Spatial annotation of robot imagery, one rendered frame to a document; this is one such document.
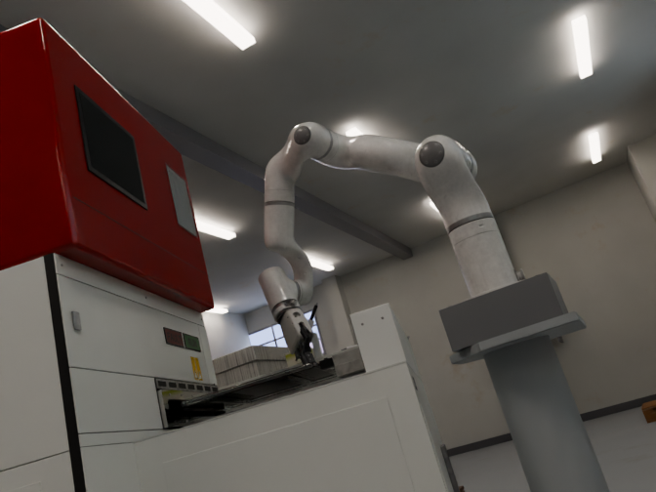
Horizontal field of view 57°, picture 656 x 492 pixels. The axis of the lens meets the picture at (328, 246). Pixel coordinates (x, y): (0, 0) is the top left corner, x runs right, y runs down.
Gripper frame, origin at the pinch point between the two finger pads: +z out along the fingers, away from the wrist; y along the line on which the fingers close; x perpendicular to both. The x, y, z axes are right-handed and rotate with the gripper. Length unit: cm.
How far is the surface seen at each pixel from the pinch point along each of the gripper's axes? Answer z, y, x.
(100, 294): -18, -19, 52
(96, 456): 19, -15, 58
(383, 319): 13.0, -35.4, -3.4
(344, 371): 11.5, -12.1, -1.9
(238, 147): -395, 249, -150
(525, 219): -446, 472, -746
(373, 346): 16.9, -31.6, -0.3
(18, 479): 18, -11, 72
